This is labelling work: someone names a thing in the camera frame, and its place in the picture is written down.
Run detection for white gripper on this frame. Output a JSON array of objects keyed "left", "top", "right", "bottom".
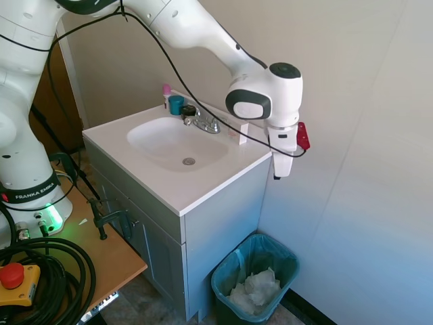
[{"left": 268, "top": 125, "right": 299, "bottom": 181}]

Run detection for teal bin liner bag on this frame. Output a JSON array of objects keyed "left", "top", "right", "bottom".
[{"left": 211, "top": 234, "right": 300, "bottom": 321}]

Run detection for crumpled white tissue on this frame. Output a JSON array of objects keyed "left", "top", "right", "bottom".
[
  {"left": 225, "top": 282, "right": 258, "bottom": 314},
  {"left": 244, "top": 266, "right": 282, "bottom": 305}
]

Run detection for dark trash bin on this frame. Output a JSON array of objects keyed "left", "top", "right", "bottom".
[{"left": 211, "top": 234, "right": 300, "bottom": 323}]

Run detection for small white box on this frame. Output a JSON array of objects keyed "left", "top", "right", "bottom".
[{"left": 231, "top": 121, "right": 250, "bottom": 147}]

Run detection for white sink countertop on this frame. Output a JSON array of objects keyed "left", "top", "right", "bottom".
[{"left": 82, "top": 89, "right": 273, "bottom": 216}]

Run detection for grey vanity cabinet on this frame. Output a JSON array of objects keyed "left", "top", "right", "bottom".
[{"left": 83, "top": 138, "right": 273, "bottom": 323}]

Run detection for chrome faucet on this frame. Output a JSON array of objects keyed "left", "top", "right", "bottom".
[{"left": 182, "top": 107, "right": 223, "bottom": 135}]

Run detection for blue cup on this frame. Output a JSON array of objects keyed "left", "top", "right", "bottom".
[{"left": 168, "top": 95, "right": 185, "bottom": 117}]

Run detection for pink capped white bottle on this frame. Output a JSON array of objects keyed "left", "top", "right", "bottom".
[{"left": 162, "top": 83, "right": 173, "bottom": 110}]

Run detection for black metal clamp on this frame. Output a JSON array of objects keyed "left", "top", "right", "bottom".
[{"left": 87, "top": 198, "right": 135, "bottom": 242}]

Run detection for wooden table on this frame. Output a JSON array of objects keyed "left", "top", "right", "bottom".
[{"left": 0, "top": 158, "right": 149, "bottom": 325}]

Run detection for brown wooden door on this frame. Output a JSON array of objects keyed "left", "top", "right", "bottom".
[{"left": 28, "top": 40, "right": 84, "bottom": 155}]

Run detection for yellow emergency stop box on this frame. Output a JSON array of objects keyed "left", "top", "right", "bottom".
[{"left": 0, "top": 263, "right": 42, "bottom": 306}]

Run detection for thin black cable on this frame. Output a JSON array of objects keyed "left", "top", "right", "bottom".
[{"left": 45, "top": 0, "right": 309, "bottom": 158}]

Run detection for coiled thick black cables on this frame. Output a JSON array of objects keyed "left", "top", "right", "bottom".
[{"left": 0, "top": 202, "right": 97, "bottom": 323}]

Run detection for black camera stand leg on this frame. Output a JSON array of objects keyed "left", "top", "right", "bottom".
[{"left": 30, "top": 104, "right": 102, "bottom": 201}]

